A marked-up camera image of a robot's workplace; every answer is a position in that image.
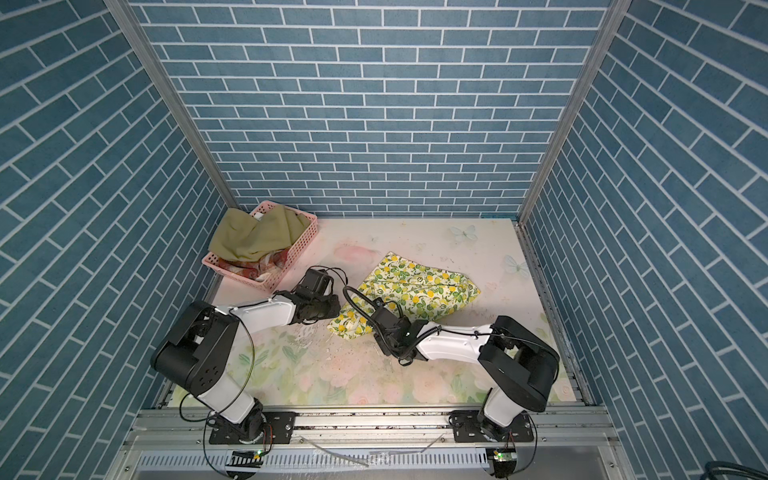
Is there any lemon print skirt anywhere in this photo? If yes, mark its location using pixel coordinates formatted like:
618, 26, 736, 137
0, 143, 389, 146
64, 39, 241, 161
358, 252, 480, 322

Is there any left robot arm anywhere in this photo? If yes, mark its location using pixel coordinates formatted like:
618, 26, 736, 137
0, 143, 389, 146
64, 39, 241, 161
151, 266, 341, 443

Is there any pink perforated plastic basket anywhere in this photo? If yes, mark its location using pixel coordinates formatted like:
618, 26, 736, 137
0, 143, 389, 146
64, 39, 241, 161
202, 201, 319, 292

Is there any red patterned skirt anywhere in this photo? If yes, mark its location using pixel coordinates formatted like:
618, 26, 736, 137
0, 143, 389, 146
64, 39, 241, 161
229, 249, 289, 282

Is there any olive green skirt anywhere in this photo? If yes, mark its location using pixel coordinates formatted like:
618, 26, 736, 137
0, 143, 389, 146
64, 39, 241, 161
209, 205, 311, 263

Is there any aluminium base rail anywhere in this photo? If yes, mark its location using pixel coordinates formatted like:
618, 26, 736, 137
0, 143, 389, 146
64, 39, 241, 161
107, 404, 633, 479

